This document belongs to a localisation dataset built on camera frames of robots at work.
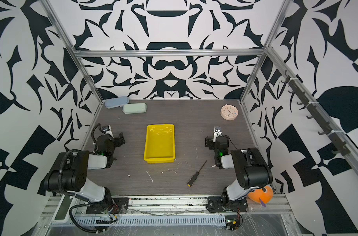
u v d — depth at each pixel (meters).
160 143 0.96
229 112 1.11
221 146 0.74
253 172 0.46
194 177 0.83
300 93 0.66
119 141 0.87
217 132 0.81
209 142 0.87
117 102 1.17
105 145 0.73
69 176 0.46
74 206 0.64
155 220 0.71
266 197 0.70
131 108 1.14
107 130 0.81
